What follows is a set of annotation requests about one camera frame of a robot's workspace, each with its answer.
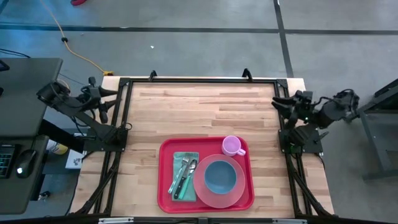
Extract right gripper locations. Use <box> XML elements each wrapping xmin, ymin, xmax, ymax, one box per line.
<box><xmin>271</xmin><ymin>90</ymin><xmax>315</xmax><ymax>123</ymax></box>

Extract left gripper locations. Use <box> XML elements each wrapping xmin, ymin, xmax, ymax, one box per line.
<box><xmin>80</xmin><ymin>77</ymin><xmax>119</xmax><ymax>124</ymax></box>

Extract pink ribbed mug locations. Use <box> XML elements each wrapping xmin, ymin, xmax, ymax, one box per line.
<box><xmin>221</xmin><ymin>135</ymin><xmax>246</xmax><ymax>157</ymax></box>

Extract green cloth napkin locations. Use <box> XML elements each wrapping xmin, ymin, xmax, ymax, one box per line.
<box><xmin>172</xmin><ymin>151</ymin><xmax>200</xmax><ymax>202</ymax></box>

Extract red plastic tray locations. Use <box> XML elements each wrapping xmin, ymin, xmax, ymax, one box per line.
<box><xmin>157</xmin><ymin>136</ymin><xmax>255</xmax><ymax>214</ymax></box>

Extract coral pink plate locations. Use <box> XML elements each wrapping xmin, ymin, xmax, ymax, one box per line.
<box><xmin>193</xmin><ymin>154</ymin><xmax>246</xmax><ymax>209</ymax></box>

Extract blue-grey bowl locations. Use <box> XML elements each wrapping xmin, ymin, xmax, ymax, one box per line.
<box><xmin>203</xmin><ymin>160</ymin><xmax>238</xmax><ymax>195</ymax></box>

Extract silver fork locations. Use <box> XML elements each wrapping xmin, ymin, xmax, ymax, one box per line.
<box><xmin>167</xmin><ymin>155</ymin><xmax>190</xmax><ymax>194</ymax></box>

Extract spoon with teal handle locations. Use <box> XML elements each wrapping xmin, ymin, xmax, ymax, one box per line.
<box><xmin>178</xmin><ymin>159</ymin><xmax>198</xmax><ymax>200</ymax></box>

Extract black diagonal desk strut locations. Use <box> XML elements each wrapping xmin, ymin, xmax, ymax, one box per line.
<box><xmin>37</xmin><ymin>118</ymin><xmax>85</xmax><ymax>153</ymax></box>

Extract white box with code print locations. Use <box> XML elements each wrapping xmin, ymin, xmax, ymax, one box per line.
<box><xmin>65</xmin><ymin>149</ymin><xmax>85</xmax><ymax>170</ymax></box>

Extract yellow and white container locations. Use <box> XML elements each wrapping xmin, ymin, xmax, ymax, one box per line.
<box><xmin>45</xmin><ymin>139</ymin><xmax>69</xmax><ymax>156</ymax></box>

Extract grey desk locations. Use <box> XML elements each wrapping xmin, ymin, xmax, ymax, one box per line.
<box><xmin>0</xmin><ymin>57</ymin><xmax>64</xmax><ymax>215</ymax></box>

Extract dark metal stand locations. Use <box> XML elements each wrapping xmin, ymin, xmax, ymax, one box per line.
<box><xmin>357</xmin><ymin>78</ymin><xmax>398</xmax><ymax>182</ymax></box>

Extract black computer mouse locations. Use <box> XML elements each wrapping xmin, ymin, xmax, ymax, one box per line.
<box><xmin>15</xmin><ymin>149</ymin><xmax>38</xmax><ymax>179</ymax></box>

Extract backlit keyboard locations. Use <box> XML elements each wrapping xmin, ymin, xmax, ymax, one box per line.
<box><xmin>0</xmin><ymin>144</ymin><xmax>16</xmax><ymax>179</ymax></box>

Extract black rig bar, silver brackets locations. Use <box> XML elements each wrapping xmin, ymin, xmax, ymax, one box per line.
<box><xmin>0</xmin><ymin>214</ymin><xmax>398</xmax><ymax>224</ymax></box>

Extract black cable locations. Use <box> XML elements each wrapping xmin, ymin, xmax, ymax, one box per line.
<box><xmin>58</xmin><ymin>73</ymin><xmax>88</xmax><ymax>86</ymax></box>
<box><xmin>0</xmin><ymin>48</ymin><xmax>30</xmax><ymax>59</ymax></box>

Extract black aluminium table frame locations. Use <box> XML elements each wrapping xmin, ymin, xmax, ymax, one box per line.
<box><xmin>68</xmin><ymin>68</ymin><xmax>336</xmax><ymax>218</ymax></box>

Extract yellow extension cable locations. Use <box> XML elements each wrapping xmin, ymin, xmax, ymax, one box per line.
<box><xmin>39</xmin><ymin>0</ymin><xmax>108</xmax><ymax>91</ymax></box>

